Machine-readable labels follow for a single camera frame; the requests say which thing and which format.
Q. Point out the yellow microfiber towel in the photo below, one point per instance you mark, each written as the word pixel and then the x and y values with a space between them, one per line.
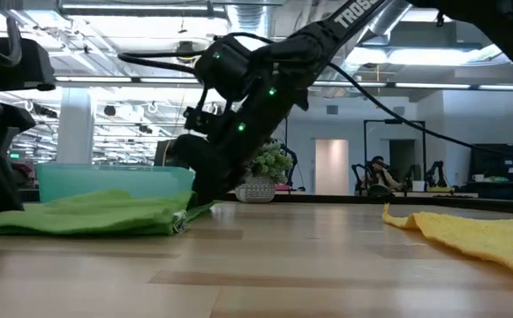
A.
pixel 481 240

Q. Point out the pale door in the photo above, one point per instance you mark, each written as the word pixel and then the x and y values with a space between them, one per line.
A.
pixel 331 168

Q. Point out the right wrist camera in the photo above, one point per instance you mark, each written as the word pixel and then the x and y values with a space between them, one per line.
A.
pixel 203 120

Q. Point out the person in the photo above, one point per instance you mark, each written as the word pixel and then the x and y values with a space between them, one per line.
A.
pixel 379 174

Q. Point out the green microfiber towel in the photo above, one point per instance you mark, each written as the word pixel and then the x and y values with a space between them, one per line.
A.
pixel 84 216

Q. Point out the teal plastic basket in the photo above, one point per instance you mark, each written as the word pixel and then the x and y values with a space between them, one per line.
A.
pixel 106 181

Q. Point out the green plant in patterned pot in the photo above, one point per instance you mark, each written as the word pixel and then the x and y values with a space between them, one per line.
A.
pixel 260 190

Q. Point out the idle black robot arm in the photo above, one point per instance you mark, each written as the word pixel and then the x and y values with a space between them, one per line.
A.
pixel 290 159
pixel 358 176

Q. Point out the silver ventilation duct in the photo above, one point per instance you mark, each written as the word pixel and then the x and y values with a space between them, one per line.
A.
pixel 249 20
pixel 397 15

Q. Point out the dark cabinet with screen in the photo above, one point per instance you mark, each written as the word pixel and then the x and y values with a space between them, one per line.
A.
pixel 494 165

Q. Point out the black stand frame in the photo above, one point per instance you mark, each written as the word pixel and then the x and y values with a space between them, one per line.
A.
pixel 393 121

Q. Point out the black office monitor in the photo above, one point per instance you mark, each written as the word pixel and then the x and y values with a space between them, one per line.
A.
pixel 163 154

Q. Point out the long ceiling light bar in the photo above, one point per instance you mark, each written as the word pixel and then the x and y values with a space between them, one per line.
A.
pixel 92 80

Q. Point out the black ceiling device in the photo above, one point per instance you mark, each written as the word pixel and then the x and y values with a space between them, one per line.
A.
pixel 186 47

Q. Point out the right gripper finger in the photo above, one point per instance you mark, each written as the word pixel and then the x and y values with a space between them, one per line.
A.
pixel 216 185
pixel 192 152

